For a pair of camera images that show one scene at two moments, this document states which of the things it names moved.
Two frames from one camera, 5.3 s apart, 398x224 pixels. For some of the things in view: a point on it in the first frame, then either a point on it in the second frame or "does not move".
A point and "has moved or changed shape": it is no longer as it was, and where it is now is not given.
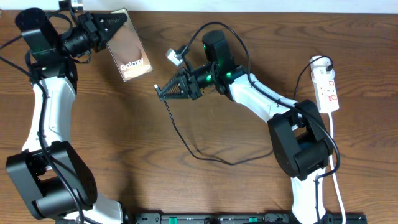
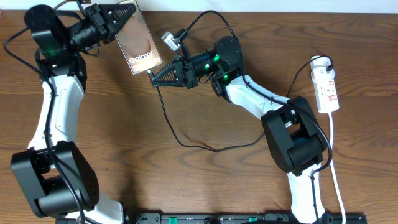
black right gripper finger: [177, 88] -> [173, 76]
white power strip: [324, 83] does not move
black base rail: [239, 218] does not move
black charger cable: [221, 161] -> [240, 143]
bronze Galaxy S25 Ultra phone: [128, 50] has moved or changed shape
